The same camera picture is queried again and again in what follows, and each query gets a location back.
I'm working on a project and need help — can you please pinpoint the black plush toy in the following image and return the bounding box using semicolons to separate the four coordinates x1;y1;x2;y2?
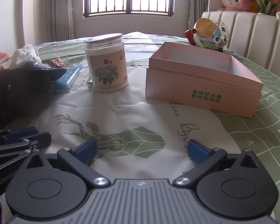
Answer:
0;69;53;122

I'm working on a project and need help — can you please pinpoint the blue wet wipes pack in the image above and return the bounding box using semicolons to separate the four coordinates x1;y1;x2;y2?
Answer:
53;65;83;93

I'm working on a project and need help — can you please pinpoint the dark blue denim hat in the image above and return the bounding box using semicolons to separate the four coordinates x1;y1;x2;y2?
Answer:
21;61;67;81

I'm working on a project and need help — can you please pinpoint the white cloth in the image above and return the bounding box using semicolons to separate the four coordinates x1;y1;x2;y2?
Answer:
9;44;41;69

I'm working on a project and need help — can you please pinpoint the pink object at bed edge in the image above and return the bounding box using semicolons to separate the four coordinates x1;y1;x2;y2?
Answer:
0;51;11;61

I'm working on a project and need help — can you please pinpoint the green patterned bed sheet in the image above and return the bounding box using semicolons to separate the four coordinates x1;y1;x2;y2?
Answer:
8;32;280;223

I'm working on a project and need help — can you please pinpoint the pink cardboard box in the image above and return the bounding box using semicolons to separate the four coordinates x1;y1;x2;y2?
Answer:
145;42;264;117

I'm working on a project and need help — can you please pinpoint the white floral lidded jar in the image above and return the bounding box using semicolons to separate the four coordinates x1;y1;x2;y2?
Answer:
84;33;128;93

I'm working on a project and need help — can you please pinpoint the left beige curtain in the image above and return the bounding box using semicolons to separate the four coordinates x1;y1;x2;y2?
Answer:
46;0;74;41

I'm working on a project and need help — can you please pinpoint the beige curtain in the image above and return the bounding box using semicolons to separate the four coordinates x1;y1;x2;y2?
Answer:
46;0;74;41
188;0;208;29

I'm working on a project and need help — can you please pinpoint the cream padded headboard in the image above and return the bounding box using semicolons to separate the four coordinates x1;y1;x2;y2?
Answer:
202;11;280;77

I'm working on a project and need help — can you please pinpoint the clear round toy bag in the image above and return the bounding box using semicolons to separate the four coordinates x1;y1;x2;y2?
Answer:
185;18;229;52

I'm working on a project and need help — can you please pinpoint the green potted plant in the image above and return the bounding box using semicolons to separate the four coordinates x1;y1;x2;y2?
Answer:
255;0;278;15

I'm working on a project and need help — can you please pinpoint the right beige curtain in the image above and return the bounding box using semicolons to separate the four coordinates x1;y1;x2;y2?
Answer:
188;0;208;29

